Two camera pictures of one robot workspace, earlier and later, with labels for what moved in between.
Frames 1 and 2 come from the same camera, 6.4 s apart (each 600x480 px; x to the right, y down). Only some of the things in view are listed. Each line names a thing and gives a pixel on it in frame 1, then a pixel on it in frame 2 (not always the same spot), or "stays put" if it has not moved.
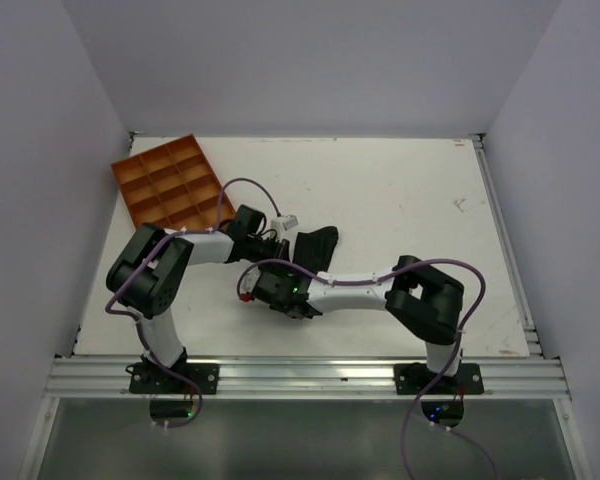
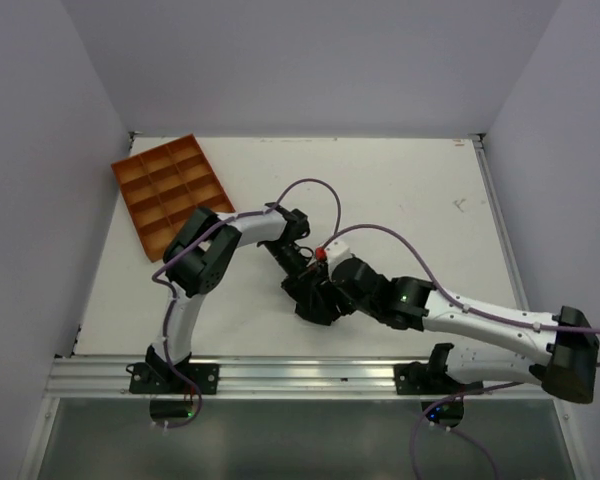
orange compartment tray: x=173 y=185 stays put
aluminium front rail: x=311 y=377 stays put
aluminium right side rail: x=508 y=246 stays put
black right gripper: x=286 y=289 to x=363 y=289
